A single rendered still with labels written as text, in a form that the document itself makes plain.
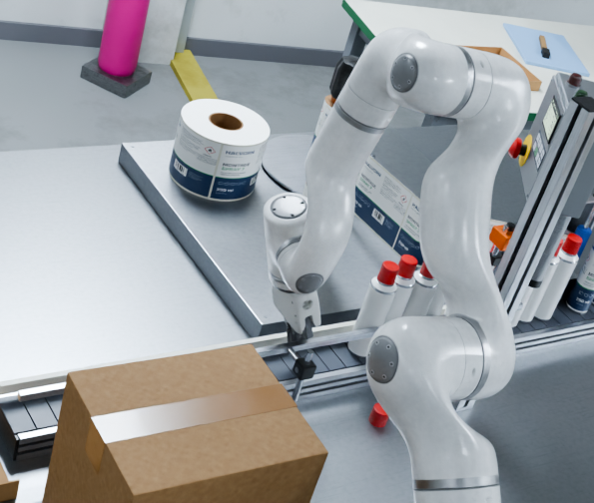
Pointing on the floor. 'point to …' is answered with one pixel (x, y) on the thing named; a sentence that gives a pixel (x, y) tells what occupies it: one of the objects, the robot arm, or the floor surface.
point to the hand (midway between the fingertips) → (297, 335)
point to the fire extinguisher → (120, 50)
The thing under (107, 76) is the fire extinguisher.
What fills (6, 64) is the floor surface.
